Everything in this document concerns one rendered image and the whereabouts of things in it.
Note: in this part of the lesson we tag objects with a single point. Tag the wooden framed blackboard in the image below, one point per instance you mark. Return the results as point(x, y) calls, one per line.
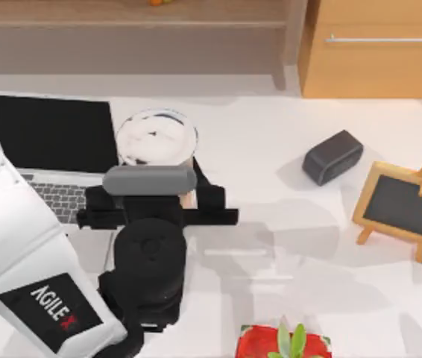
point(405, 205)

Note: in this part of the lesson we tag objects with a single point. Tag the red plant pot with plant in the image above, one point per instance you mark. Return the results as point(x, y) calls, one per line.
point(263, 341)

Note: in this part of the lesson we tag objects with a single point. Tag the wooden cupboard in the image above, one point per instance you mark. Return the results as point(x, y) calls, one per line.
point(375, 67)

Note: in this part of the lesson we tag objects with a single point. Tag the dark grey speaker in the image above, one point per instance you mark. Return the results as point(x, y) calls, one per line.
point(330, 158)

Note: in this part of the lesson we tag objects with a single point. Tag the pale grey rounded box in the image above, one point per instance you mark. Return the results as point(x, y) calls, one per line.
point(147, 181)

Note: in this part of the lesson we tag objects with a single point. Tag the orange fruit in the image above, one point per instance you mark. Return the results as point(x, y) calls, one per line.
point(155, 2)

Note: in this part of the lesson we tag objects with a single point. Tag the silver laptop with black screen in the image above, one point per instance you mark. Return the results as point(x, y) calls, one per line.
point(47, 130)

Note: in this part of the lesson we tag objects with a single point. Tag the wooden open shelf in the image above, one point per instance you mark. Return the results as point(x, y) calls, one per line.
point(129, 41)

